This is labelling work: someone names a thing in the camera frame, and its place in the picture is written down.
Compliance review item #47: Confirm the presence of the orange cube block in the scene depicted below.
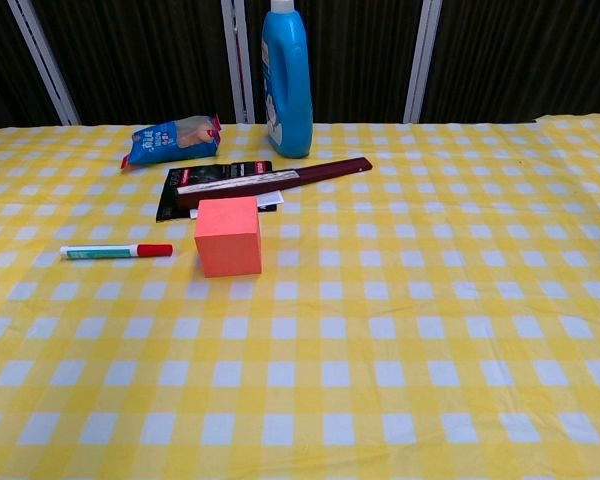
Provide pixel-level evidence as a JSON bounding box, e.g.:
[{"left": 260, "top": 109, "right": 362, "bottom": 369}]
[{"left": 194, "top": 196, "right": 263, "bottom": 279}]

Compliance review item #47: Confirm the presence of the red capped white marker pen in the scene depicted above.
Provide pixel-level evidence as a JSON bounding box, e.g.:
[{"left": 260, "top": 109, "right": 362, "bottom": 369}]
[{"left": 59, "top": 243, "right": 175, "bottom": 261}]

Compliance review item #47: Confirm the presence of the white paper card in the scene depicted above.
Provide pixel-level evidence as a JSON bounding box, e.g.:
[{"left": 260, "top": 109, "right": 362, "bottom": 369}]
[{"left": 257, "top": 190, "right": 285, "bottom": 212}]

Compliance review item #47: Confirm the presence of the dark red folded fan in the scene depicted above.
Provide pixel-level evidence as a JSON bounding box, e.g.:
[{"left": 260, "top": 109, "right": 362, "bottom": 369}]
[{"left": 175, "top": 156, "right": 374, "bottom": 209}]

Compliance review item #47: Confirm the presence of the black printed packet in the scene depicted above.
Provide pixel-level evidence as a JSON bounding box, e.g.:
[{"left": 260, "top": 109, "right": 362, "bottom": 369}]
[{"left": 155, "top": 160, "right": 285, "bottom": 223}]

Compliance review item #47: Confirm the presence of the yellow white checkered tablecloth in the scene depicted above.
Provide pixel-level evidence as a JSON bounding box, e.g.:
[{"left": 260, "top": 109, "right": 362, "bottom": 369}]
[{"left": 0, "top": 114, "right": 600, "bottom": 480}]

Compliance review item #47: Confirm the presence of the blue snack bag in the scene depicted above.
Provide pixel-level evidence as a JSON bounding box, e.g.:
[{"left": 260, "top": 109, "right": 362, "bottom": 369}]
[{"left": 119, "top": 114, "right": 223, "bottom": 172}]

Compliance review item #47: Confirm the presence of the blue detergent bottle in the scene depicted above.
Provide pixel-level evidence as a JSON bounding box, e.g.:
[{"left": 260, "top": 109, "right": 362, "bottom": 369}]
[{"left": 260, "top": 0, "right": 315, "bottom": 160}]

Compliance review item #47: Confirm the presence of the dark pleated curtain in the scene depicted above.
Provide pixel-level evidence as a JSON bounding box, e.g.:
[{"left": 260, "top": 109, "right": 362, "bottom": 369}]
[{"left": 0, "top": 0, "right": 600, "bottom": 136}]

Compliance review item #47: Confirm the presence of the white slanted frame post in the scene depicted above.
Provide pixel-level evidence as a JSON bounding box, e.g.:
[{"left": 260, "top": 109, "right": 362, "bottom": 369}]
[{"left": 7, "top": 0, "right": 82, "bottom": 126}]

